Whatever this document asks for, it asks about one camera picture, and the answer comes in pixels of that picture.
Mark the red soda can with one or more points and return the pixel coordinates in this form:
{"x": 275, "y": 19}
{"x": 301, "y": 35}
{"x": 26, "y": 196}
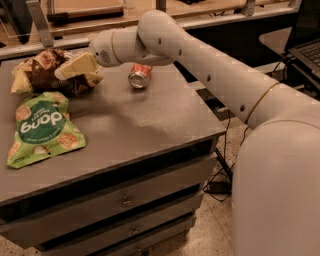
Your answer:
{"x": 139, "y": 76}

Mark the black laptop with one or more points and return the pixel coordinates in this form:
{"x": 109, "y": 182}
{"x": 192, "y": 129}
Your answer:
{"x": 309, "y": 55}

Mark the black bar on shelf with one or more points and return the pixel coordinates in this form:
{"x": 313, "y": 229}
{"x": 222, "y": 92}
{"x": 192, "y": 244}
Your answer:
{"x": 85, "y": 15}

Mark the brown chip bag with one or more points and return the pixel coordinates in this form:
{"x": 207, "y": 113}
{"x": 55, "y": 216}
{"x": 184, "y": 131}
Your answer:
{"x": 36, "y": 75}

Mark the green jalapeno chip bag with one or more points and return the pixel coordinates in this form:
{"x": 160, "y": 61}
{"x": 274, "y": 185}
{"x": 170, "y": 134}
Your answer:
{"x": 43, "y": 130}

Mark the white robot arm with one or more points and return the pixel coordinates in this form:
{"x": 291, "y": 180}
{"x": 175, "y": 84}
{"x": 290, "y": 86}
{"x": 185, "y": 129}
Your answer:
{"x": 276, "y": 175}

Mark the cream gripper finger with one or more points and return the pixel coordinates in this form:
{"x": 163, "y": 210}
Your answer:
{"x": 77, "y": 65}

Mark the black power adapter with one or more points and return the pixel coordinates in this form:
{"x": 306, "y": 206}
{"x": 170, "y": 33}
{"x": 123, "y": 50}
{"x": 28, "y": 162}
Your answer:
{"x": 219, "y": 188}

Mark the black metal stand leg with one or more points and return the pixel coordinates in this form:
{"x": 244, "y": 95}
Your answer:
{"x": 224, "y": 165}

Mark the grey drawer cabinet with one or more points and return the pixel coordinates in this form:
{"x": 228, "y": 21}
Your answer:
{"x": 137, "y": 182}

